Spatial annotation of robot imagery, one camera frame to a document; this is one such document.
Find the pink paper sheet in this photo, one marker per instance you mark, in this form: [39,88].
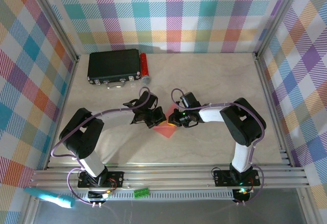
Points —
[166,132]

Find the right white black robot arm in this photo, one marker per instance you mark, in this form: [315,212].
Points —
[242,124]

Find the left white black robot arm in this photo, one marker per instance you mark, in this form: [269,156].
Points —
[81,134]

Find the red tube with silver cap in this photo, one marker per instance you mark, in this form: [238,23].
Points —
[144,65]

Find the black carrying case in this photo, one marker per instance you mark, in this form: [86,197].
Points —
[113,64]

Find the green terminal block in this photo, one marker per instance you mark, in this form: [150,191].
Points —
[141,193]

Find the small black controller board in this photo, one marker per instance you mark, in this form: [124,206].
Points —
[98,195]
[241,194]

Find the teal plastic tool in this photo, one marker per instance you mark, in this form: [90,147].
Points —
[48,197]

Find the aluminium mounting rail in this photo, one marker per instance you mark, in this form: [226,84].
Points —
[166,180]

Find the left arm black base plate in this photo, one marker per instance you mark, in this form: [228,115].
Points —
[115,179]

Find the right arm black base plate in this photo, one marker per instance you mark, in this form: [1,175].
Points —
[222,178]

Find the aluminium side rail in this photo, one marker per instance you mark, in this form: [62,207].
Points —
[268,94]
[69,86]

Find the aluminium frame post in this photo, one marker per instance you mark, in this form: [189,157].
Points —
[277,17]
[55,20]

